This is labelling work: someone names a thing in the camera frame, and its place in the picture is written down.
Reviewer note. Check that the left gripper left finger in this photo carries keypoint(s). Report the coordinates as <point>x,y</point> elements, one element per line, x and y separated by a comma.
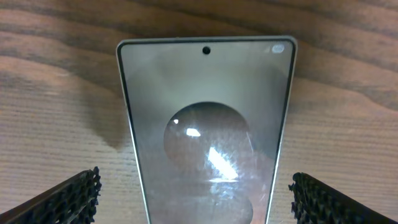
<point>73,201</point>

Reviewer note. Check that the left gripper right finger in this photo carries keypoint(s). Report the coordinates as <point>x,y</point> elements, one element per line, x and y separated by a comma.
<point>317,203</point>

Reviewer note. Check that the Galaxy S25 Ultra smartphone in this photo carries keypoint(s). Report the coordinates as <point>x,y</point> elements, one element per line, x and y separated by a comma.
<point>207,116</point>

